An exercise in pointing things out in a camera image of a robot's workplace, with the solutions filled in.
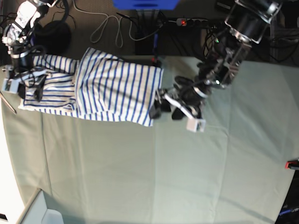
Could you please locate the red black clamp middle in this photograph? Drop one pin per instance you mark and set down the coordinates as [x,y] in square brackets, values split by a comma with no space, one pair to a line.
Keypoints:
[155,61]

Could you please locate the red black clamp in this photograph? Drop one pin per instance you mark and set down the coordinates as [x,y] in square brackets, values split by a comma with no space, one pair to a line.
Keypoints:
[155,61]
[294,165]

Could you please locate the blue white striped t-shirt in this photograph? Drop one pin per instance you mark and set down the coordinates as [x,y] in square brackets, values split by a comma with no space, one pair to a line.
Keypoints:
[99,87]

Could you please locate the metal rod on table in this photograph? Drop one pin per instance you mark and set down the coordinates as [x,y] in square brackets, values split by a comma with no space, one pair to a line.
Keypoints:
[7,103]

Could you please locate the red black clamp right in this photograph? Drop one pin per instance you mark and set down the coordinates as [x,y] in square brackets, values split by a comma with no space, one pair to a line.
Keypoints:
[294,165]

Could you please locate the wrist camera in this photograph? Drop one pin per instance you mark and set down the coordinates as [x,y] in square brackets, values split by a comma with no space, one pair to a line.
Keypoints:
[195,125]
[10,85]

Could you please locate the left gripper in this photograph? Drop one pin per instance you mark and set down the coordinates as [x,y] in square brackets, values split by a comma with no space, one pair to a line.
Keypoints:
[184,99]

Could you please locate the green table cloth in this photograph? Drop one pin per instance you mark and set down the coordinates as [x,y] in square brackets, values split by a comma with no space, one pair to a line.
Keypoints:
[124,173]

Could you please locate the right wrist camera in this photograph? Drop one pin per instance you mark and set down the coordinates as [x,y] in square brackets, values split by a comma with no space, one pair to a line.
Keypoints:
[10,85]

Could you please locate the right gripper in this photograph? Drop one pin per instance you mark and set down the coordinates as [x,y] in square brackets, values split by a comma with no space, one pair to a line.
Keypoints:
[28,79]

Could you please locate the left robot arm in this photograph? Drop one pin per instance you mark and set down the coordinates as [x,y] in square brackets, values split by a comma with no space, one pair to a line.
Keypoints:
[245,25]

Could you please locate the black round stand base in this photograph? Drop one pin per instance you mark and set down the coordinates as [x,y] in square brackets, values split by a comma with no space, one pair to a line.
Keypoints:
[54,36]

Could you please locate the white plastic bin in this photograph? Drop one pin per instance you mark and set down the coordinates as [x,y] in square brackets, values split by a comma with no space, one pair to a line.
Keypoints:
[37,212]

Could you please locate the white power strip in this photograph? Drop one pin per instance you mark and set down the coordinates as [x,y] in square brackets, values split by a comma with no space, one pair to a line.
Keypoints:
[181,22]

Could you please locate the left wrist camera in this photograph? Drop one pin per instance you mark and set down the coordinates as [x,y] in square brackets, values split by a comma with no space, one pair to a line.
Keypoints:
[195,125]

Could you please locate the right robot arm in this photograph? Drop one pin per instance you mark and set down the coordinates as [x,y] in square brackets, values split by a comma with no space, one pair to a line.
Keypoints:
[17,35]

